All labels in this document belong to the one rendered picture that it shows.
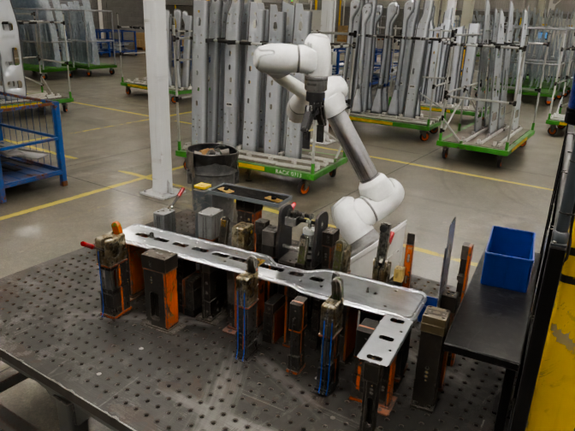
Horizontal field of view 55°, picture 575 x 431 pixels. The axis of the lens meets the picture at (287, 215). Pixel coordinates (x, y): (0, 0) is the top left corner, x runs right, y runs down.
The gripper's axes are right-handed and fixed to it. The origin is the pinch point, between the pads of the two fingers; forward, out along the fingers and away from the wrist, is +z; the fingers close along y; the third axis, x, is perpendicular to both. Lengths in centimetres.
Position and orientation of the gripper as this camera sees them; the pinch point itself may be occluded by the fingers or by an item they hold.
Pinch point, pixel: (312, 142)
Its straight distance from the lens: 225.2
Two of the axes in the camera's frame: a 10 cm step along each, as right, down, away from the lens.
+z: -0.3, 9.4, 3.5
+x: 8.9, 1.8, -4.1
